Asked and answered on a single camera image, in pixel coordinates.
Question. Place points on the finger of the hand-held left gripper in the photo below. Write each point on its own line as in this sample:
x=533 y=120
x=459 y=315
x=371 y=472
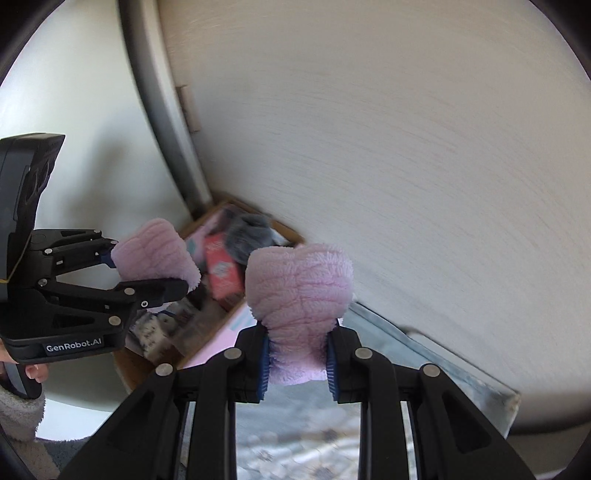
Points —
x=157 y=288
x=108 y=258

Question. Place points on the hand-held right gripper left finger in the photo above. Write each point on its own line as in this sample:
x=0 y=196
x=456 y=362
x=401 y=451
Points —
x=263 y=364

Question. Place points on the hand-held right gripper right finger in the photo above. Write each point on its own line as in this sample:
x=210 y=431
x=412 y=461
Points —
x=331 y=369

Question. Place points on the pink fluffy sock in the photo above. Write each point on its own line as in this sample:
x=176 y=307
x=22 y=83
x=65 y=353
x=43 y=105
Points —
x=300 y=295
x=152 y=254

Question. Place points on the red building block box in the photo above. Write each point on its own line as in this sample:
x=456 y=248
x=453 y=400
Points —
x=224 y=272

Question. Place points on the brown cardboard box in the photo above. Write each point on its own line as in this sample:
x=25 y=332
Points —
x=134 y=374

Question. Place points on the person's left forearm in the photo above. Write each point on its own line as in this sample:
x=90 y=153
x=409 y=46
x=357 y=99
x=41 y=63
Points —
x=18 y=415

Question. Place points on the person's left hand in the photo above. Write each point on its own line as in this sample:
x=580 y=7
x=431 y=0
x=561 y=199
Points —
x=37 y=373

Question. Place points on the white spotted cloth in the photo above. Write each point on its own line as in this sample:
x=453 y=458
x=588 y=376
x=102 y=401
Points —
x=150 y=332

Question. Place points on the grey fluffy sock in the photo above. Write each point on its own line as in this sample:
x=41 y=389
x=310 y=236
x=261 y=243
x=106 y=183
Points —
x=247 y=235

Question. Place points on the door hinge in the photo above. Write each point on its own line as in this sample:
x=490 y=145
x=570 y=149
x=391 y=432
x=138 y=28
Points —
x=189 y=108

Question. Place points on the dark door frame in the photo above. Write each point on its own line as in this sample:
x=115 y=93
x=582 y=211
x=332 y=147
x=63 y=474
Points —
x=157 y=115

